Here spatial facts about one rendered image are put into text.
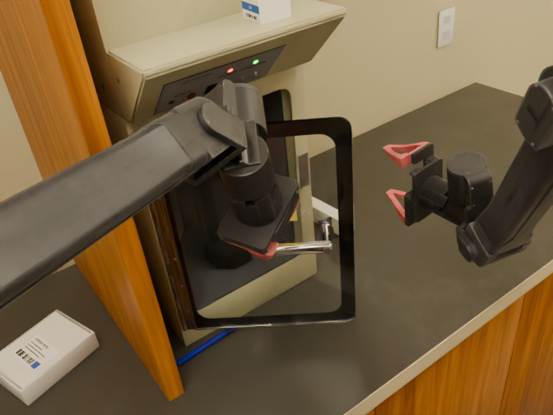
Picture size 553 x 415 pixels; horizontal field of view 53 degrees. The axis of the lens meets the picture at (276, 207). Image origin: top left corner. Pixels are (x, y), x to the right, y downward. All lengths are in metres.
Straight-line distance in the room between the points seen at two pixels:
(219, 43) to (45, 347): 0.67
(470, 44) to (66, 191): 1.78
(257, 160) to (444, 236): 0.79
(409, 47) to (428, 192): 0.94
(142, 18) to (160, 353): 0.51
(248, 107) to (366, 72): 1.11
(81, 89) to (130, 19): 0.15
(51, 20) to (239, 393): 0.65
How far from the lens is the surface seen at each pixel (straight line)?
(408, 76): 1.85
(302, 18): 0.80
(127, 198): 0.43
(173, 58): 0.71
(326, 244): 0.84
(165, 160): 0.48
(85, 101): 0.70
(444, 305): 1.14
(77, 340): 1.12
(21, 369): 1.12
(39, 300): 1.31
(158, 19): 0.81
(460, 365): 1.27
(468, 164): 0.86
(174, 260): 0.94
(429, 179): 0.94
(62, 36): 0.67
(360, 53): 1.67
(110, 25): 0.78
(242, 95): 0.63
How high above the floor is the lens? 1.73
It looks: 34 degrees down
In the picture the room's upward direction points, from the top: 7 degrees counter-clockwise
